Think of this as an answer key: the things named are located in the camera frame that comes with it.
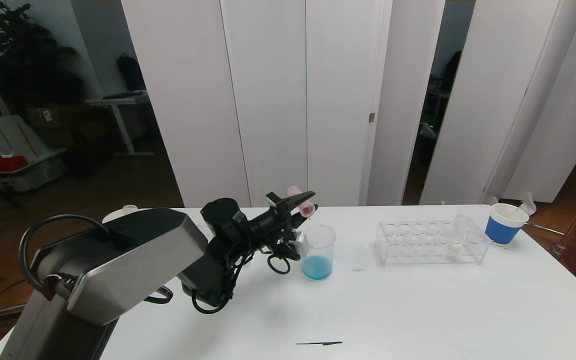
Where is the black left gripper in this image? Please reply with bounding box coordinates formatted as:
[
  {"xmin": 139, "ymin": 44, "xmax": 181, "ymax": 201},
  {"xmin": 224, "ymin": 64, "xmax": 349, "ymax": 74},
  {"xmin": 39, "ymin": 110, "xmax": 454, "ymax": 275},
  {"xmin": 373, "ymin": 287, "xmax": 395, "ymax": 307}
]
[{"xmin": 249, "ymin": 190, "xmax": 319, "ymax": 238}]

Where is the test tube with red liquid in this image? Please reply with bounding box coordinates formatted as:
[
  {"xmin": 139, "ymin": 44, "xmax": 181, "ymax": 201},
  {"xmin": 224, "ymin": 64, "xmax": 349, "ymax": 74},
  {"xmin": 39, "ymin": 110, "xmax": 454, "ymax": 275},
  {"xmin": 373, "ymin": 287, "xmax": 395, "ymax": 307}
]
[{"xmin": 287, "ymin": 185, "xmax": 315, "ymax": 219}]

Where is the clear conical test tube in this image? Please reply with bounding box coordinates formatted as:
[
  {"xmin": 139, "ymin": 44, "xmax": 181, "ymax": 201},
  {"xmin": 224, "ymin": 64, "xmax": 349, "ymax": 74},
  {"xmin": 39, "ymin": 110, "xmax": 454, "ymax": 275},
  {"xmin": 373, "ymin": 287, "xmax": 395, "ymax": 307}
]
[{"xmin": 507, "ymin": 192, "xmax": 537, "ymax": 219}]

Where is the clear plastic beaker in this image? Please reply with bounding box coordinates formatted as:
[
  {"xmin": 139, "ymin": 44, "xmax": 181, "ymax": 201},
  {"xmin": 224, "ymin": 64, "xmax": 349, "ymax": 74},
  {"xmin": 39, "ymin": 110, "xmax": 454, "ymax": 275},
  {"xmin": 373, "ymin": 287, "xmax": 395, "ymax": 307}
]
[{"xmin": 299, "ymin": 224, "xmax": 337, "ymax": 282}]

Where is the test tube with yellowish liquid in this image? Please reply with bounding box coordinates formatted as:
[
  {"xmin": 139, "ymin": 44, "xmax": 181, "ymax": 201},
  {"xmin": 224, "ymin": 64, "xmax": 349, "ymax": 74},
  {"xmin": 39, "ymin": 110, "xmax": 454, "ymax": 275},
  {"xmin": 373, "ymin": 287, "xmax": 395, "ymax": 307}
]
[{"xmin": 447, "ymin": 214, "xmax": 470, "ymax": 261}]

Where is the white folding screen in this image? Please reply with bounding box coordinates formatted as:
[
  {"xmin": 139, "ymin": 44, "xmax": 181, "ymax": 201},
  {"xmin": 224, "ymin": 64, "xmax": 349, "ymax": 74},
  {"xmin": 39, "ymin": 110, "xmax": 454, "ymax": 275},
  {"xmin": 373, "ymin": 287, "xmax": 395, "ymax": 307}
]
[
  {"xmin": 419, "ymin": 0, "xmax": 576, "ymax": 216},
  {"xmin": 121, "ymin": 0, "xmax": 447, "ymax": 208}
]

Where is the blue white paper cup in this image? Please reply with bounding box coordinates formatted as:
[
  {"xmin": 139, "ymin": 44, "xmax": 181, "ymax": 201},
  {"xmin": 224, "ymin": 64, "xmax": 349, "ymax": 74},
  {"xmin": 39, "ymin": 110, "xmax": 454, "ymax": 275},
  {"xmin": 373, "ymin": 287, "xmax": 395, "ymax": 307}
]
[
  {"xmin": 103, "ymin": 205, "xmax": 141, "ymax": 224},
  {"xmin": 484, "ymin": 202, "xmax": 529, "ymax": 246}
]

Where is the dark office chair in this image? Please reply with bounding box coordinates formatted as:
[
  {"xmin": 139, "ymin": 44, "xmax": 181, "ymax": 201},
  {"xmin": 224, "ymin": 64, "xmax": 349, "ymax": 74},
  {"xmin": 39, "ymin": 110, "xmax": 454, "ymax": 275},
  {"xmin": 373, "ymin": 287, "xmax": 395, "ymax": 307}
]
[{"xmin": 440, "ymin": 50, "xmax": 464, "ymax": 93}]

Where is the white desk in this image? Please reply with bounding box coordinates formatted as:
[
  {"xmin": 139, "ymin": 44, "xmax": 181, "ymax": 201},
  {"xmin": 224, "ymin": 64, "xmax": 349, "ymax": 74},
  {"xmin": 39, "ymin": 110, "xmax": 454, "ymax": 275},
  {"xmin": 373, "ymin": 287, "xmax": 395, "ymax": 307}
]
[{"xmin": 85, "ymin": 91, "xmax": 155, "ymax": 157}]

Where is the black backpack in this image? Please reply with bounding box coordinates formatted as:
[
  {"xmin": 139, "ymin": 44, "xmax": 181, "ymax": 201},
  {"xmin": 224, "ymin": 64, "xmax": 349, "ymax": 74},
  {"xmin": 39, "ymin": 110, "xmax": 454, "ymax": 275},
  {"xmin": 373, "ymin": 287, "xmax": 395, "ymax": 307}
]
[{"xmin": 116, "ymin": 52, "xmax": 147, "ymax": 92}]

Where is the brown cardboard box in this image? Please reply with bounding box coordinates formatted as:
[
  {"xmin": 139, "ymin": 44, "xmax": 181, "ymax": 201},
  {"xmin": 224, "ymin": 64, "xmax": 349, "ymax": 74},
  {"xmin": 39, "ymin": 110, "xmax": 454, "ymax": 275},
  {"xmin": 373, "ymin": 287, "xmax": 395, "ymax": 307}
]
[{"xmin": 26, "ymin": 104, "xmax": 76, "ymax": 147}]

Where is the white machine base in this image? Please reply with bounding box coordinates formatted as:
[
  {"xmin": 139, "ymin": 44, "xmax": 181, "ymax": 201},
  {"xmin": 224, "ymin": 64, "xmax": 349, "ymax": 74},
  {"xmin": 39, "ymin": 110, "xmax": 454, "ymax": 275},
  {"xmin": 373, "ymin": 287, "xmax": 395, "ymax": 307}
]
[{"xmin": 0, "ymin": 114, "xmax": 69, "ymax": 193}]

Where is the green potted plant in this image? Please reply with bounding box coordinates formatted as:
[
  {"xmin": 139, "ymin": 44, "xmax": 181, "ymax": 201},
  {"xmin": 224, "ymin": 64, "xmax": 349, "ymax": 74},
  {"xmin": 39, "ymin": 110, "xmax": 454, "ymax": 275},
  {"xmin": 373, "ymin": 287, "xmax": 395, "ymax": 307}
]
[{"xmin": 0, "ymin": 0, "xmax": 85, "ymax": 108}]

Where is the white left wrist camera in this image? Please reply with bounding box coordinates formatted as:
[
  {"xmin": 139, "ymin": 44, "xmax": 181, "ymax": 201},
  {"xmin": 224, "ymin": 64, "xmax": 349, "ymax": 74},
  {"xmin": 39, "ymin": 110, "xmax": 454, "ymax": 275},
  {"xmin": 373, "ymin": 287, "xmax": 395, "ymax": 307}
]
[{"xmin": 290, "ymin": 231, "xmax": 312, "ymax": 257}]

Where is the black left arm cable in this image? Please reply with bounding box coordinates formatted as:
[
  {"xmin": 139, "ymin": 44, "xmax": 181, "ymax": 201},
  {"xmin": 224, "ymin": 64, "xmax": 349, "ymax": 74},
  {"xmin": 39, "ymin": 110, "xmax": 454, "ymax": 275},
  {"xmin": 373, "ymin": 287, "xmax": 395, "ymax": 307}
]
[{"xmin": 18, "ymin": 214, "xmax": 292, "ymax": 315}]

